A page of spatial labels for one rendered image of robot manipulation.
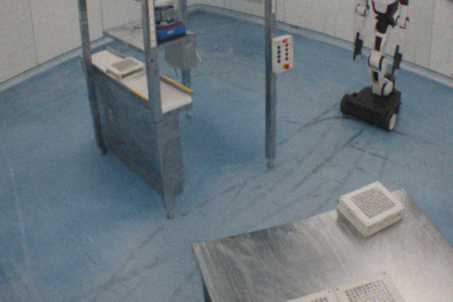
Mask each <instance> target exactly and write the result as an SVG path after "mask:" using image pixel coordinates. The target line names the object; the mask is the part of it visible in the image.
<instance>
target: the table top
mask: <svg viewBox="0 0 453 302"><path fill-rule="evenodd" d="M391 194H392V195H393V196H394V197H395V198H397V200H398V201H399V202H401V203H402V205H404V206H405V210H404V211H403V219H401V220H400V221H397V222H396V223H393V224H391V225H389V226H387V227H385V228H383V229H381V230H380V231H378V232H376V233H374V234H372V235H369V236H368V237H363V236H362V234H361V233H360V232H359V231H358V230H357V229H356V228H355V226H353V225H352V223H351V222H349V220H348V219H347V218H345V216H344V215H343V214H342V213H341V212H340V211H338V210H333V211H331V212H329V213H322V214H320V215H315V216H311V217H308V218H306V219H304V220H299V221H293V222H290V223H285V224H281V225H278V226H273V227H270V228H265V229H262V230H259V231H255V232H250V233H247V234H241V235H235V236H228V237H223V238H220V239H215V240H211V241H207V242H200V243H196V244H191V247H192V252H193V253H194V256H195V259H196V264H197V265H198V268H199V269H200V271H201V274H202V276H203V280H204V282H205V285H206V287H207V290H208V292H209V294H210V298H211V302H284V301H287V300H291V299H294V298H300V297H305V296H308V295H311V294H315V293H318V292H321V291H323V290H328V289H332V288H335V287H339V286H342V285H343V284H346V283H351V282H355V281H358V280H360V279H362V278H365V277H368V276H372V275H375V274H378V273H380V272H383V271H387V273H388V274H389V277H391V278H390V279H392V281H393V282H394V284H395V286H396V288H397V289H398V291H399V292H400V294H401V295H402V296H403V299H404V301H405V302H453V246H452V245H450V243H449V241H448V240H447V239H446V237H444V235H443V234H442V232H441V231H440V230H439V229H437V227H435V225H434V224H433V222H432V221H431V220H430V219H429V217H427V215H426V213H425V212H424V211H423V210H422V208H420V207H419V206H418V205H417V203H416V202H415V201H414V199H413V198H412V197H411V195H409V193H408V192H407V190H405V189H401V190H396V191H393V192H392V193H391Z"/></svg>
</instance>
